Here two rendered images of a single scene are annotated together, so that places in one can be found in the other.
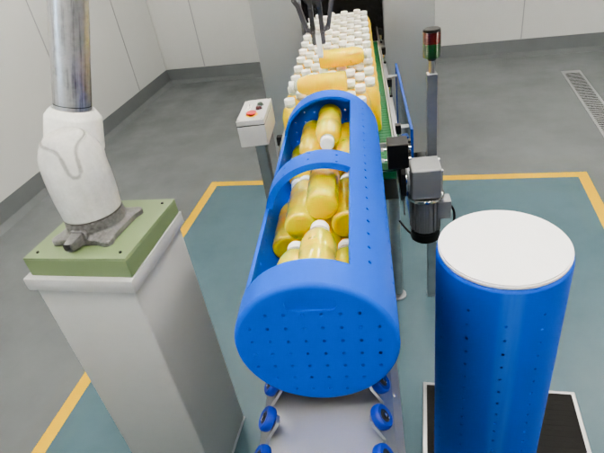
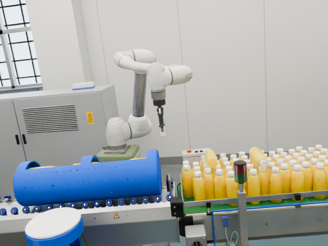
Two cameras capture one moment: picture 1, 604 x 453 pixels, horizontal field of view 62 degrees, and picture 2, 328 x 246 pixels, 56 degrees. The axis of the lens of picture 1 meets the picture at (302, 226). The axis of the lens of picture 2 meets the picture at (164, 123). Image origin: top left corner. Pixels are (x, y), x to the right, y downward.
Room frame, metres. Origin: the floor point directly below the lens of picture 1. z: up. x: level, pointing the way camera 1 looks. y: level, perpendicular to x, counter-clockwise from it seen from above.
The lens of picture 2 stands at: (1.29, -1.94, 1.86)
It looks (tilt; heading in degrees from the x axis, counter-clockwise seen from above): 14 degrees down; 83
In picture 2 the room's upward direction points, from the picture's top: 6 degrees counter-clockwise
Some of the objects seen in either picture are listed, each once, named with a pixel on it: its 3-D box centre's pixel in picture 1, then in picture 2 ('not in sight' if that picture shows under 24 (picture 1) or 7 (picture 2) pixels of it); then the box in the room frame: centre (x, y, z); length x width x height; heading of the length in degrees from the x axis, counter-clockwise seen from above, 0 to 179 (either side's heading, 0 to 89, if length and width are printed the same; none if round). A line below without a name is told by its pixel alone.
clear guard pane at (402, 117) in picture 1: (404, 144); (285, 244); (2.09, -0.53, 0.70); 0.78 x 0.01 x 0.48; 170
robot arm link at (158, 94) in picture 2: not in sight; (158, 93); (1.51, -0.14, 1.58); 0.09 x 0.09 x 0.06
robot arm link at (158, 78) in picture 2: not in sight; (158, 75); (1.52, -0.14, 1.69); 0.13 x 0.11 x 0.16; 19
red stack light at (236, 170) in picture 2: (431, 37); (240, 167); (1.82, -0.57, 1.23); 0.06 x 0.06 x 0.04
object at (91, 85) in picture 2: not in sight; (83, 86); (0.87, 1.79, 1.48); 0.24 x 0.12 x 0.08; 171
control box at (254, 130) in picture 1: (256, 121); (196, 157); (1.76, 0.10, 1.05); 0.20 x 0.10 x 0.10; 170
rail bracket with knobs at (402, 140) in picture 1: (395, 154); (177, 207); (1.52, -0.36, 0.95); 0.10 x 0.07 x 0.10; 80
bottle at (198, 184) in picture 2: not in sight; (199, 189); (1.68, -0.28, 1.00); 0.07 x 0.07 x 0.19
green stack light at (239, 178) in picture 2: (431, 49); (240, 175); (1.82, -0.57, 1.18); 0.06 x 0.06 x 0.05
